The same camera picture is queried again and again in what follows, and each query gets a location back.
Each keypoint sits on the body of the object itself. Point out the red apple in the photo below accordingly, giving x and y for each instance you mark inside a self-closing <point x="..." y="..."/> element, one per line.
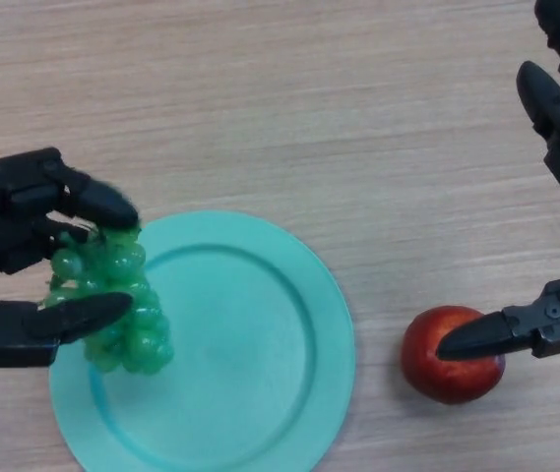
<point x="452" y="383"/>

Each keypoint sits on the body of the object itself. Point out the turquoise round plate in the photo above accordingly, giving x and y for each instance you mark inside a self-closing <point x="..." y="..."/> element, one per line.
<point x="240" y="354"/>

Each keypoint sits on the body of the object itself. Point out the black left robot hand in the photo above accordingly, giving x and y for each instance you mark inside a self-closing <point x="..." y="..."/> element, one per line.
<point x="9" y="206"/>

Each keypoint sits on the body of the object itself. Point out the green grapes bunch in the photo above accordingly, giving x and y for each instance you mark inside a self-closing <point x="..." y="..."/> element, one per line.
<point x="112" y="275"/>

